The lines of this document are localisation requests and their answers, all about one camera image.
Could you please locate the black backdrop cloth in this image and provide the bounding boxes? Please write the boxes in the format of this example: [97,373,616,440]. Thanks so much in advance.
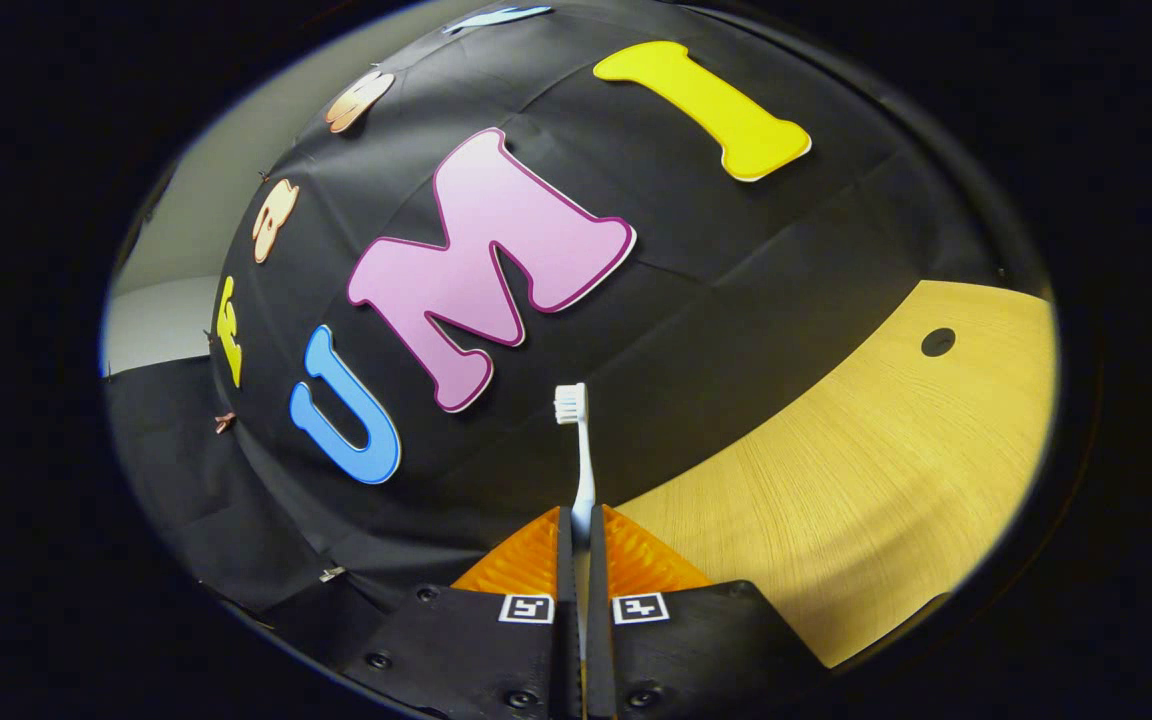
[104,0,1047,641]

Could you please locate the white toothbrush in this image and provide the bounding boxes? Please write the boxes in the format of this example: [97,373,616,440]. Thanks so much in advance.
[553,383,599,661]

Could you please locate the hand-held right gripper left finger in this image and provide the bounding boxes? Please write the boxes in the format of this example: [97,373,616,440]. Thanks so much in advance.
[341,505,579,720]

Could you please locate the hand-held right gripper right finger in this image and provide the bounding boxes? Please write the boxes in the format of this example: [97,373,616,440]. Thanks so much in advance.
[586,505,837,720]

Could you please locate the wooden desktop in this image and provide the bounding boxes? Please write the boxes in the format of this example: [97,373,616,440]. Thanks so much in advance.
[616,280,1059,669]

